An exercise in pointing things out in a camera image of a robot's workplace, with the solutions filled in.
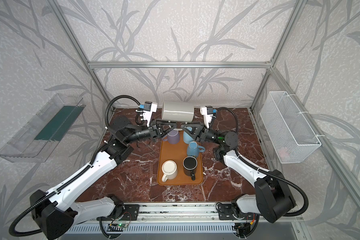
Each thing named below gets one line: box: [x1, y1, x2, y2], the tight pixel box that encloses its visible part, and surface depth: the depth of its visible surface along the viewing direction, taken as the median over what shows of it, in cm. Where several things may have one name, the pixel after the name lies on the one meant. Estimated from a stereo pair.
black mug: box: [182, 155, 198, 181], surface depth 82 cm
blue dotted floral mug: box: [187, 141, 206, 158], surface depth 90 cm
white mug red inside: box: [161, 160, 178, 183], surface depth 83 cm
